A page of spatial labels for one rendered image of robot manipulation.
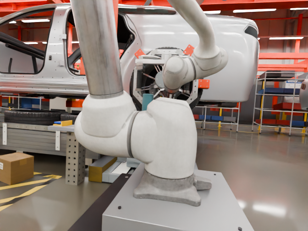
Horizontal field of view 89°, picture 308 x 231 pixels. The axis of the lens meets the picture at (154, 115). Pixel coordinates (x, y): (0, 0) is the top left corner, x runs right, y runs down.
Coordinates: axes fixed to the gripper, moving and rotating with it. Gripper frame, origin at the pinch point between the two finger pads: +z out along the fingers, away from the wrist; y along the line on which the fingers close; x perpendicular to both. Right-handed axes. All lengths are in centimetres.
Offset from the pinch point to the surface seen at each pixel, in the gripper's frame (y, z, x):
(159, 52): 10, 20, -45
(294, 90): -380, 364, -166
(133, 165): 27, 49, 48
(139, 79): 22.3, 6.3, -14.6
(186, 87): -11.1, 4.7, -9.8
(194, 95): -20.6, 26.1, -12.0
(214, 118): -161, 414, -80
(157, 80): 9.6, 12.6, -17.1
